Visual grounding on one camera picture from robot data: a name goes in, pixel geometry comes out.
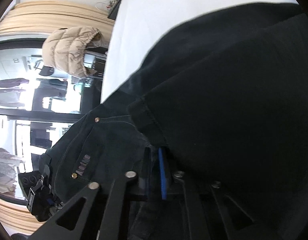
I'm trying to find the black jeans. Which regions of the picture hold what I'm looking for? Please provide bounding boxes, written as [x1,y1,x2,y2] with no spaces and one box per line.
[38,3,308,239]

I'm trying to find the beige puffer jacket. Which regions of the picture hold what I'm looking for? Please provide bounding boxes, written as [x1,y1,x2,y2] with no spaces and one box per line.
[42,26,103,78]

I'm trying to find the beige curtain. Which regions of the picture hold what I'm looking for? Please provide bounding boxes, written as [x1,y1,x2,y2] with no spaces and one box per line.
[0,1,114,40]

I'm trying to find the white bed mattress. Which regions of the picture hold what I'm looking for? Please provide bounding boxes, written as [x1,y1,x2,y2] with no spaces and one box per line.
[101,0,296,101]

